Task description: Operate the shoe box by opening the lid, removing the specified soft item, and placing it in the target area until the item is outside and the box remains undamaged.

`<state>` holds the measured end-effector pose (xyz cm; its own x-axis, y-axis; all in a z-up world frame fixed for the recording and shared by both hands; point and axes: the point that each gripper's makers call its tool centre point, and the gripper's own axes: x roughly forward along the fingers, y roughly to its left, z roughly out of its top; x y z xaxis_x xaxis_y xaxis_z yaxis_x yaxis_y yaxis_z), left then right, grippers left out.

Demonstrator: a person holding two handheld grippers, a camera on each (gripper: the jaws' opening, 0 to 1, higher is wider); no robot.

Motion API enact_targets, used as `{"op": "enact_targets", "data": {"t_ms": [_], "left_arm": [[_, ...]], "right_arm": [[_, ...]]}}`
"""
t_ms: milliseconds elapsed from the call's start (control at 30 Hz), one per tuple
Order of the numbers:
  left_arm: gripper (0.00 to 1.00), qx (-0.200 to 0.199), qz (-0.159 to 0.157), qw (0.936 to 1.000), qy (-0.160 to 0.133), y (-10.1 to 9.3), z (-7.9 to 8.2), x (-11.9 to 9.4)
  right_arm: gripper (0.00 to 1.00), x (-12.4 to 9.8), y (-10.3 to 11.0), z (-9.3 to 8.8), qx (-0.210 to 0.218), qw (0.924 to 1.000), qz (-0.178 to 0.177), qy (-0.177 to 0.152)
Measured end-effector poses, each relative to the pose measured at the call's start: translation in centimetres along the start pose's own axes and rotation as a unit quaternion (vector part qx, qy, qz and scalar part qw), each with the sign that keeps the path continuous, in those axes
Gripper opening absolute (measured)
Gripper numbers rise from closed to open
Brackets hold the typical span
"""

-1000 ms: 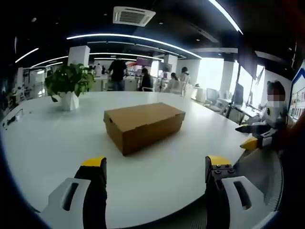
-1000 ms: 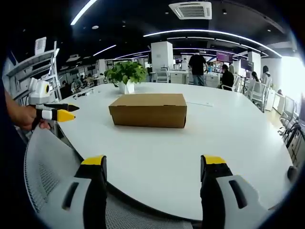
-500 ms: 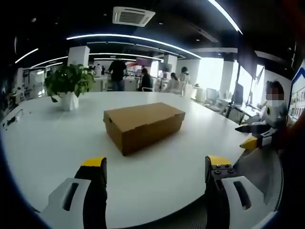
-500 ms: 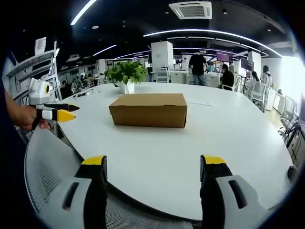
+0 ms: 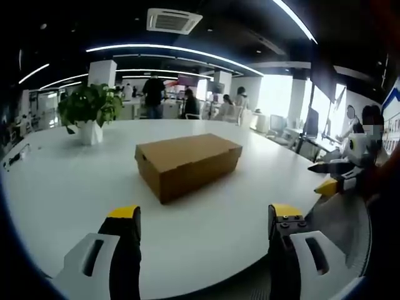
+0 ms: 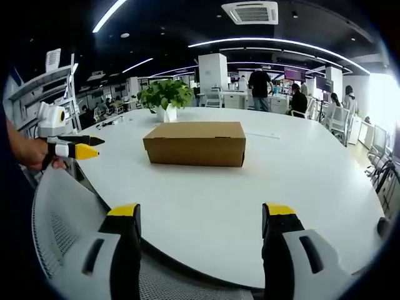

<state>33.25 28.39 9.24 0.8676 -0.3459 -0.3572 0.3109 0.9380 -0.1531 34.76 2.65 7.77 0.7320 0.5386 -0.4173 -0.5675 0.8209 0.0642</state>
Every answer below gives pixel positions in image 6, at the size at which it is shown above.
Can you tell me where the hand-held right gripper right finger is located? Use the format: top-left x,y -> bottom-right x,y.
261,202 -> 356,300

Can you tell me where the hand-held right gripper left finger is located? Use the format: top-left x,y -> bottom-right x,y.
61,202 -> 142,300

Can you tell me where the brown cardboard shoe box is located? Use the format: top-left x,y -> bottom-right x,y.
142,121 -> 247,168

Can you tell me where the person's left hand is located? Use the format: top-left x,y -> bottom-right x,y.
17,137 -> 68,172

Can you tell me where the white mesh office chair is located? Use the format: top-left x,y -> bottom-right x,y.
31,168 -> 266,300

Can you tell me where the white metal shelf rack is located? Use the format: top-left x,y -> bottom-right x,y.
6,52 -> 83,138

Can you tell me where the green potted plant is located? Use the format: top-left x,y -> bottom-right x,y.
136,79 -> 194,123

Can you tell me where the white square pillar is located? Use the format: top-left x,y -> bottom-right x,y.
197,52 -> 228,108

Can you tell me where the ceiling air conditioner vent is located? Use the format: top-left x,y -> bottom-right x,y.
221,1 -> 279,26

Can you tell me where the black cable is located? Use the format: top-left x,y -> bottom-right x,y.
95,116 -> 125,129

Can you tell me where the wall monitor screen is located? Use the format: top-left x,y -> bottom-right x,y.
284,67 -> 306,82

